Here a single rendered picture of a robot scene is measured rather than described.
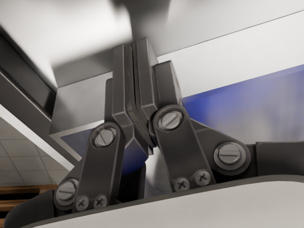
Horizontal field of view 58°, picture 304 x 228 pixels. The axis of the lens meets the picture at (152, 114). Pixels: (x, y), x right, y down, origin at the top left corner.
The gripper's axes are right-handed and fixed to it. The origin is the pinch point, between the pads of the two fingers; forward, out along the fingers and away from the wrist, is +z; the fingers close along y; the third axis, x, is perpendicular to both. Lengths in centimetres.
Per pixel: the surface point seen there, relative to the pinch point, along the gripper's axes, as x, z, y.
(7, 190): -153, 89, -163
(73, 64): -0.4, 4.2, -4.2
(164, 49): -1.3, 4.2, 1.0
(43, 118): -1.8, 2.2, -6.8
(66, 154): -5.8, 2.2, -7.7
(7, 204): -152, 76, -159
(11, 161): -122, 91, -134
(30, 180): -150, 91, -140
